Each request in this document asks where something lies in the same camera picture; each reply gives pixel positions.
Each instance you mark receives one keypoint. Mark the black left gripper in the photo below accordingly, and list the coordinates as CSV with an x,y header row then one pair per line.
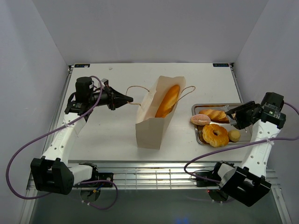
x,y
116,99

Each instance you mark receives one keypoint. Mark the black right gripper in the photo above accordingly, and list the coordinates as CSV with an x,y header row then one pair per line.
x,y
241,124

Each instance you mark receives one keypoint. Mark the beige paper bag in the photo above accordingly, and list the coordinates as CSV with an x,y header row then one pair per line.
x,y
156,110

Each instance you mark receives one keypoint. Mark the long baguette fake bread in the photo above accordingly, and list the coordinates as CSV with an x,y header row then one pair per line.
x,y
168,102

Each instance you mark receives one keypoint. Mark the metal bread tongs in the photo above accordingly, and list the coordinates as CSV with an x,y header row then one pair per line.
x,y
238,120

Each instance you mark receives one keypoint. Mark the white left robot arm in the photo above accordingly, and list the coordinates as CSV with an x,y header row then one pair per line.
x,y
51,172

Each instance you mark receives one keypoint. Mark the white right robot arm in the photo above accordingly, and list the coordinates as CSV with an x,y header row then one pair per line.
x,y
247,183

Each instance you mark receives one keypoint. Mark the scored oval fake loaf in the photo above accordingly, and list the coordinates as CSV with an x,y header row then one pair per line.
x,y
215,115

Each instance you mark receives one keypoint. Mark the small round fake bun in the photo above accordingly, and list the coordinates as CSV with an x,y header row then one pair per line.
x,y
234,135

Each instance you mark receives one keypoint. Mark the pink sugared fake doughnut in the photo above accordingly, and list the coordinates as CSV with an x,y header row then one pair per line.
x,y
200,120

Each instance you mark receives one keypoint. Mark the metal baking tray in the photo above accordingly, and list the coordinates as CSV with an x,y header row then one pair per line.
x,y
245,133

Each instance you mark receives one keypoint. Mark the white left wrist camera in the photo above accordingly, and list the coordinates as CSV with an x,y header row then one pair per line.
x,y
105,83

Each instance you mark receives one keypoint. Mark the ring shaped fake bread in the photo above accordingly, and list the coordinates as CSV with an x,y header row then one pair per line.
x,y
215,135

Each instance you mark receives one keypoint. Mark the aluminium frame rail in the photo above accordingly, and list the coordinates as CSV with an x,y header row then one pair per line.
x,y
131,175

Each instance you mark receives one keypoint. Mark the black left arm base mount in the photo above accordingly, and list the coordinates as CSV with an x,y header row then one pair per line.
x,y
97,181

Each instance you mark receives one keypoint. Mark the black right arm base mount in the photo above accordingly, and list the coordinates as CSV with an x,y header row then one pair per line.
x,y
206,174

